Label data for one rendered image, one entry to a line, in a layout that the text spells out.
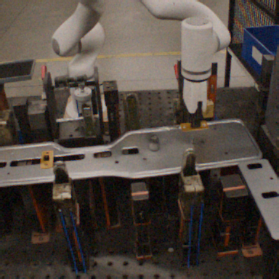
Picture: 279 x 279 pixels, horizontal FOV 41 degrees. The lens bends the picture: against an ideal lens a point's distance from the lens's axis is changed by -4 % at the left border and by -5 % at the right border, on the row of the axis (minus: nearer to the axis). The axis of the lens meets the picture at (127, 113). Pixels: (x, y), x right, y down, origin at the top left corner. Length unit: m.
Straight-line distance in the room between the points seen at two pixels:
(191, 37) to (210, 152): 0.38
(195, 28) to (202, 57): 0.09
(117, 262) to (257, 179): 0.52
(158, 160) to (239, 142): 0.27
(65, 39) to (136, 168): 0.65
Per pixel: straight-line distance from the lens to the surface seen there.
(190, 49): 1.03
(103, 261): 1.31
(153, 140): 1.19
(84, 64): 1.67
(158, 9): 1.09
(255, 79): 1.56
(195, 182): 1.05
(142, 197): 1.09
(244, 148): 1.24
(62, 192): 1.05
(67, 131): 1.40
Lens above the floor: 1.78
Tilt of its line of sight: 34 degrees down
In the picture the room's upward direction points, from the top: 5 degrees counter-clockwise
